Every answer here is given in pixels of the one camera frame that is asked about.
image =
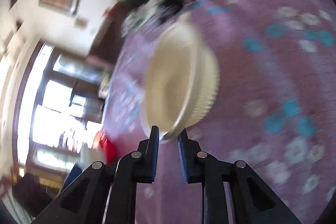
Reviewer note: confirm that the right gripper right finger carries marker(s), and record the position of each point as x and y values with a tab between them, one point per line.
188	150

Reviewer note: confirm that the cream ribbed bowl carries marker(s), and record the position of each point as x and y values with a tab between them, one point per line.
181	82

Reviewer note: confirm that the purple floral tablecloth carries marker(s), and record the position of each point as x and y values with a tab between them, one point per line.
275	107

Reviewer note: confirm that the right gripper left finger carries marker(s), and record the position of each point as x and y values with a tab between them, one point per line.
147	166

